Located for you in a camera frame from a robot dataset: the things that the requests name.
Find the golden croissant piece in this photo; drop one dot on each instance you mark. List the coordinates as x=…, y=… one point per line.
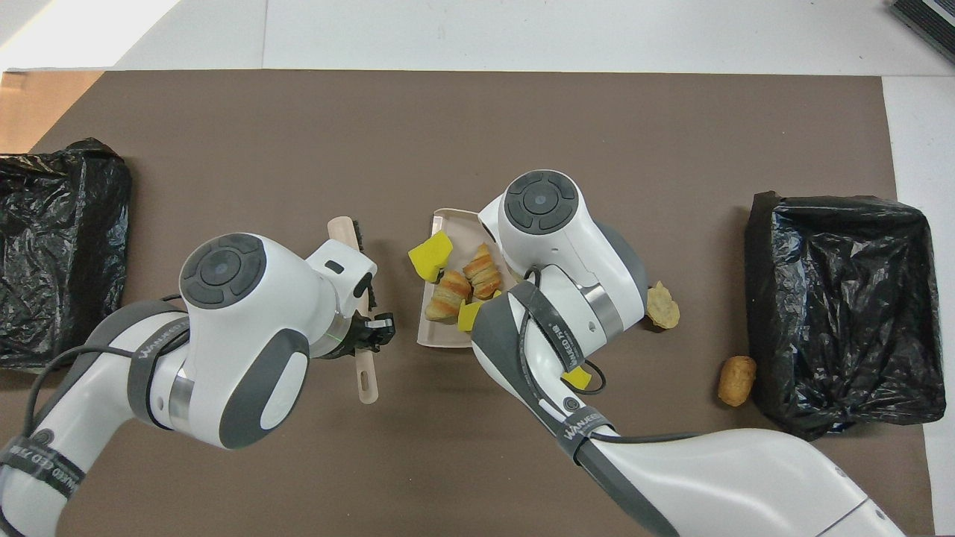
x=448, y=297
x=483, y=272

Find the pale bread chunk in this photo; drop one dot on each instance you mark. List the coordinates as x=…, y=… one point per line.
x=664, y=307

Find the black bag lined bin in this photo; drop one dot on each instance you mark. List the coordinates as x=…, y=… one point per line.
x=843, y=313
x=52, y=253

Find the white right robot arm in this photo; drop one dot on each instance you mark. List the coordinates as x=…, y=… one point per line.
x=671, y=485

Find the notched yellow sponge piece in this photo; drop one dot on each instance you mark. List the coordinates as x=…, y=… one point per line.
x=431, y=257

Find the beige brush black bristles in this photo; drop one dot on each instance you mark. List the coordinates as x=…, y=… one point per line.
x=366, y=377

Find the yellow sponge block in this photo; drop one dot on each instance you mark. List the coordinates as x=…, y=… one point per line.
x=470, y=317

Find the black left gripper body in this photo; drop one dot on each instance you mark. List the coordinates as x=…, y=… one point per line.
x=362, y=335

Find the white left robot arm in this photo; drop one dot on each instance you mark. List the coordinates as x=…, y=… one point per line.
x=246, y=358

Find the beige plastic dustpan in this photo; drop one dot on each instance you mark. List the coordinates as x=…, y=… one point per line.
x=440, y=335

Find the small yellow sponge wedge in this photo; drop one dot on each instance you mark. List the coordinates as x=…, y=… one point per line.
x=579, y=380

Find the brown paper table mat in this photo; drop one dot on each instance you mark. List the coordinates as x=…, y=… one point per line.
x=224, y=149

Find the dark ribbed object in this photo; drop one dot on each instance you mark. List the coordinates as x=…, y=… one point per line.
x=929, y=21

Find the brown fried nugget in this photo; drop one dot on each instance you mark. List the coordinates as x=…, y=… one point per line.
x=737, y=380

